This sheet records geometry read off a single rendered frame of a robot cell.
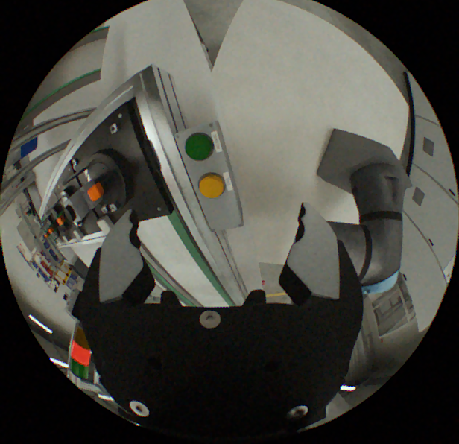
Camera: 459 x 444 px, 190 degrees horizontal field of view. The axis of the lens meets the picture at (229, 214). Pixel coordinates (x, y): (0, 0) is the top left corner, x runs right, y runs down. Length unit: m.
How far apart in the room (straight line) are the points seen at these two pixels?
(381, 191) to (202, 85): 0.40
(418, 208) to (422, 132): 1.14
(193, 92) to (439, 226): 2.85
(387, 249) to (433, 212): 2.50
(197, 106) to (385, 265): 0.47
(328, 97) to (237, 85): 0.22
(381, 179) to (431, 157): 2.51
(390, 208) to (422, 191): 2.51
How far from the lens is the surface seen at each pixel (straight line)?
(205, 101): 0.34
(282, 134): 0.35
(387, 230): 0.30
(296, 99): 0.37
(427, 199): 2.79
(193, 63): 0.38
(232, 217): 0.29
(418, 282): 3.05
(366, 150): 0.31
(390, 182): 0.33
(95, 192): 0.23
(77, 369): 0.46
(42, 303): 11.55
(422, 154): 2.84
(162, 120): 0.26
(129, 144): 0.29
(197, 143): 0.23
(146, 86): 0.29
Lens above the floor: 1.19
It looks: 54 degrees down
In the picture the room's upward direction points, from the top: 177 degrees counter-clockwise
